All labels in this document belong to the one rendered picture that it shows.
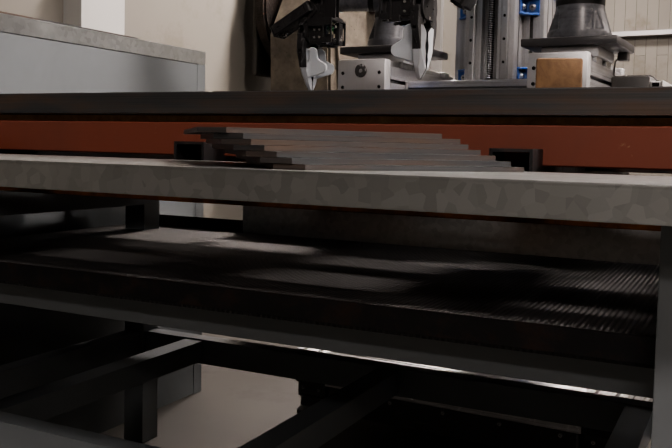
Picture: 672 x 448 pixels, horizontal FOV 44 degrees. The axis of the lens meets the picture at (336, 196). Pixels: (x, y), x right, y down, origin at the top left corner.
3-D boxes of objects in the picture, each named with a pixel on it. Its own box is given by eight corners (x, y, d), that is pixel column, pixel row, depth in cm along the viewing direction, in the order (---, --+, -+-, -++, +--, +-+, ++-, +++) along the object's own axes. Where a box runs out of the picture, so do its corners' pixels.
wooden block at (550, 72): (581, 95, 109) (583, 57, 109) (534, 95, 110) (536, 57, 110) (579, 101, 120) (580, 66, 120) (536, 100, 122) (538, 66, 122)
